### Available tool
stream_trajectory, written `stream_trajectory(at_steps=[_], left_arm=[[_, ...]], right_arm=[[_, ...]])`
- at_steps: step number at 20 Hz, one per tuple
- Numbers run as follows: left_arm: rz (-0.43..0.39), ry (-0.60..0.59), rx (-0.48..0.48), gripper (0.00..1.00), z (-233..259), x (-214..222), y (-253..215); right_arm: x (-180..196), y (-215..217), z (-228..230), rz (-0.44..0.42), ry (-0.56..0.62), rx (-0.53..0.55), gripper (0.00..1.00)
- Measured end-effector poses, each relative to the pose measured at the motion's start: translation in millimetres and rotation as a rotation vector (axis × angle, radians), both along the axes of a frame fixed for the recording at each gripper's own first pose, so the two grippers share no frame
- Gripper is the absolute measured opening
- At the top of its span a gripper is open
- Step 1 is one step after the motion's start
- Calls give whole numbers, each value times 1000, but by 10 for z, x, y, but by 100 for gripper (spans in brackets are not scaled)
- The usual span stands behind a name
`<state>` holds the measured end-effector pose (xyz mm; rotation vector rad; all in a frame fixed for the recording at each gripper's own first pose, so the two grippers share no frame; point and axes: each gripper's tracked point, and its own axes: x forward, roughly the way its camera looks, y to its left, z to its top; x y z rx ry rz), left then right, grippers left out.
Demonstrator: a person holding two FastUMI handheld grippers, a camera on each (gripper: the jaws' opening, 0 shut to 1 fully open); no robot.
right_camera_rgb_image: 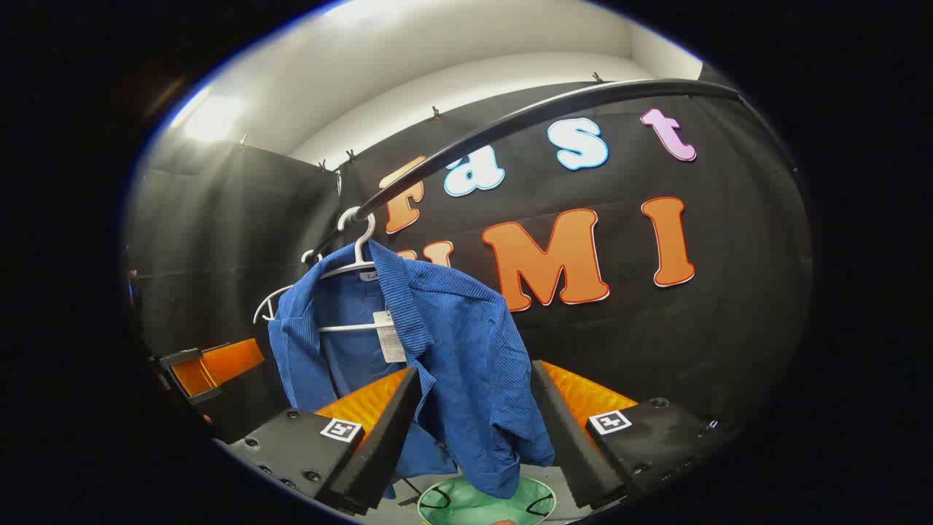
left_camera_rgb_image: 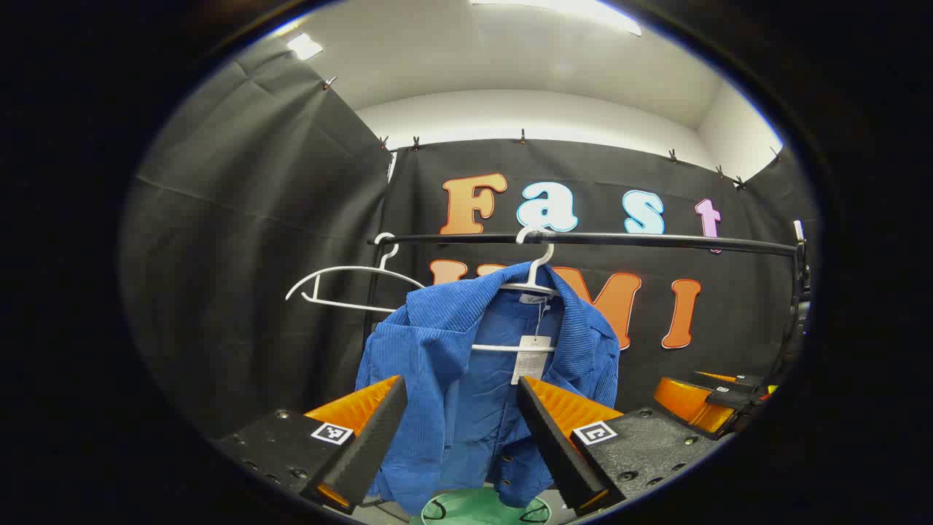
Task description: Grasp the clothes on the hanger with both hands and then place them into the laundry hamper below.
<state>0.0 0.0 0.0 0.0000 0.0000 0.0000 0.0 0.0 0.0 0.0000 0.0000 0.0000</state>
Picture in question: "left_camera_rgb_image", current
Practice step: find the square ceiling light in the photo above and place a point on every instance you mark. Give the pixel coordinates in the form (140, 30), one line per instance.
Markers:
(305, 46)

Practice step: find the black clothes rack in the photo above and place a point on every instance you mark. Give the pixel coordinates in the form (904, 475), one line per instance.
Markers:
(619, 238)

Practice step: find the green laundry hamper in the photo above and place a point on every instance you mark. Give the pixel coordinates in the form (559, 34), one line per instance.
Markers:
(481, 510)

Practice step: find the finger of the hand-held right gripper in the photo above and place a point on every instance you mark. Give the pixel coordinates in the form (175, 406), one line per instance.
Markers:
(689, 405)
(729, 379)

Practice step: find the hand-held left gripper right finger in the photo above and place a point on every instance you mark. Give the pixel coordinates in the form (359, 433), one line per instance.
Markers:
(554, 445)

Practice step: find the white plastic clothes hanger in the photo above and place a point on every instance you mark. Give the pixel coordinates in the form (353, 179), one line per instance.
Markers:
(503, 348)
(364, 267)

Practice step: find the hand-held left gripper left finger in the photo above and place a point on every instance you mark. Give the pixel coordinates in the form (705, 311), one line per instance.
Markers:
(368, 445)

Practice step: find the black backdrop cloth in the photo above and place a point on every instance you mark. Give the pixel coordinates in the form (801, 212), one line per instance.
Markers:
(255, 255)

